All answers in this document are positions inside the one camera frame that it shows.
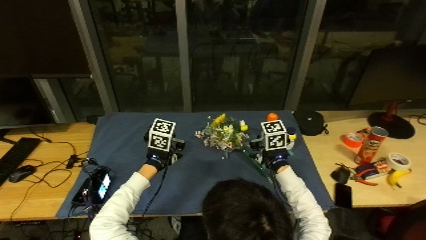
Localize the person's right hand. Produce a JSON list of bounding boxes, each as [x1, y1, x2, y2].
[[249, 137, 291, 173]]

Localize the person's left hand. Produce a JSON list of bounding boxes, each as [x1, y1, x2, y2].
[[142, 125, 187, 172]]

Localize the white marker cube left glove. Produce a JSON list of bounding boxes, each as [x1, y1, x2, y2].
[[147, 117, 177, 153]]

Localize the white marker cube glove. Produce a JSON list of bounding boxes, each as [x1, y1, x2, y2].
[[147, 117, 177, 153], [259, 119, 289, 152]]

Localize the white marker cube right glove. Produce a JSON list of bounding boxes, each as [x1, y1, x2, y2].
[[259, 119, 289, 152]]

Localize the blue table cloth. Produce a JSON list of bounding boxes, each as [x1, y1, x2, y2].
[[56, 110, 335, 219]]

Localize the black cap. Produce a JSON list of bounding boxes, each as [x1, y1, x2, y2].
[[291, 109, 330, 137]]

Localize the mixed flower bouquet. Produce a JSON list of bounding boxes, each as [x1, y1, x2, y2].
[[194, 113, 273, 181]]

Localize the small black pouch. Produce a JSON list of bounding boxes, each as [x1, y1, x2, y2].
[[330, 165, 352, 185]]

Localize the phone with lit screen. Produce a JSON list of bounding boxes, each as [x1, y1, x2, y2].
[[70, 165, 113, 206]]

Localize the black smartphone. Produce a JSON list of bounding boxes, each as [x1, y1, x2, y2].
[[334, 182, 354, 209]]

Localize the orange tape roll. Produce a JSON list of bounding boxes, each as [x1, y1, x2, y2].
[[340, 132, 366, 150]]

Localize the red chips can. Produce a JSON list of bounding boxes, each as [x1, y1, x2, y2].
[[352, 126, 390, 166]]

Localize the colourful snack packet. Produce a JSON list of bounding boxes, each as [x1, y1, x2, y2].
[[354, 157, 394, 181]]

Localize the black bag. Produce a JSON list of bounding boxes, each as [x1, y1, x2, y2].
[[324, 205, 378, 240]]

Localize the white tape roll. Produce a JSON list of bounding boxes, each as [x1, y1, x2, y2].
[[386, 152, 412, 172]]

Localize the yellow banana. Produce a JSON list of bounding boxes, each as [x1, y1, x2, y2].
[[386, 168, 412, 190]]

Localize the black round monitor stand base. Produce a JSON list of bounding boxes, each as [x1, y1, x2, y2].
[[366, 101, 416, 140]]

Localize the black computer mouse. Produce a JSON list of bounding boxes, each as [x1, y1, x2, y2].
[[8, 164, 37, 184]]

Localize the black keyboard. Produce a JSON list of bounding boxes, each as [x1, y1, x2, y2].
[[0, 137, 44, 187]]

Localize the dark computer monitor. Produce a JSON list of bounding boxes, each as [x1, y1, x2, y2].
[[0, 73, 57, 130]]

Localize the dark tilted monitor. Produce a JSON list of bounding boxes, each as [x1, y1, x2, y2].
[[347, 43, 426, 110]]

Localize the black glove cable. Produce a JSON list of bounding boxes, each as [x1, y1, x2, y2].
[[139, 161, 171, 216]]

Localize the red handled pliers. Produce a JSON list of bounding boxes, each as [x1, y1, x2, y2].
[[350, 168, 379, 187]]

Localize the black tangled desk cable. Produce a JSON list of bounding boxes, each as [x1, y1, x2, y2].
[[9, 128, 97, 221]]

